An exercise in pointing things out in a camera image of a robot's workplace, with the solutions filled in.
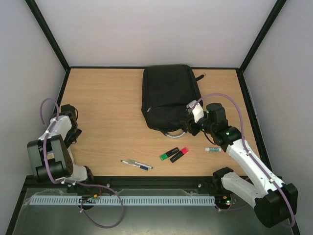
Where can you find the blue whiteboard marker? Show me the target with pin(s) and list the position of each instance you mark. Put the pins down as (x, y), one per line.
(136, 165)

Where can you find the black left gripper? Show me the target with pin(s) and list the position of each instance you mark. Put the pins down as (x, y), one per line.
(69, 142)

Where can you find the pink highlighter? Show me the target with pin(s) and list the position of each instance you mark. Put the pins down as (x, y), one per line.
(179, 154)

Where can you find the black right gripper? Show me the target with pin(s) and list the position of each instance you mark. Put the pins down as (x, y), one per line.
(190, 125)

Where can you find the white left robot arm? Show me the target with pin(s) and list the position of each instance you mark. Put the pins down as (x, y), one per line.
(54, 145)

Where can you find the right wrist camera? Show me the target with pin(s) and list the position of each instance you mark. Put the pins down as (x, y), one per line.
(196, 110)

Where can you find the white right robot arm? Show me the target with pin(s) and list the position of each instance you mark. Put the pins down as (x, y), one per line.
(273, 201)

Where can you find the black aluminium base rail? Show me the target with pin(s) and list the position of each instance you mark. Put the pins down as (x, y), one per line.
(203, 185)

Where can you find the glue stick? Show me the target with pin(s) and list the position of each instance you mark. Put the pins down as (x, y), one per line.
(213, 149)

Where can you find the black student bag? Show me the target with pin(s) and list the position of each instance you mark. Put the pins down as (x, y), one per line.
(166, 92)

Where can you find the green highlighter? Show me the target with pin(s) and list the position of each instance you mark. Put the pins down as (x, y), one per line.
(169, 153)

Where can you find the grey slotted cable duct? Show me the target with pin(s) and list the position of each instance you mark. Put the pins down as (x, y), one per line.
(124, 200)

